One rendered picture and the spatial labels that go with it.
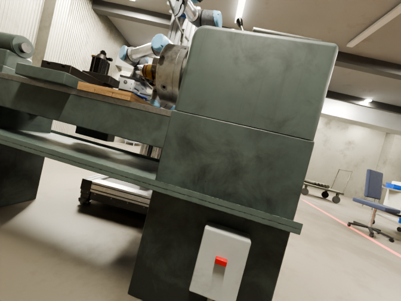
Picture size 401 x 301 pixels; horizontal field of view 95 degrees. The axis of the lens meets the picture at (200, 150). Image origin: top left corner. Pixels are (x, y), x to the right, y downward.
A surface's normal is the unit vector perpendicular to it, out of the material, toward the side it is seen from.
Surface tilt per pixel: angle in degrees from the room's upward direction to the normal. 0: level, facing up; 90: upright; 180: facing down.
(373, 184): 82
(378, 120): 90
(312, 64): 90
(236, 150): 90
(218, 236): 90
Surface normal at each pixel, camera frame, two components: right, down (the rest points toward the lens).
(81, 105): -0.17, 0.00
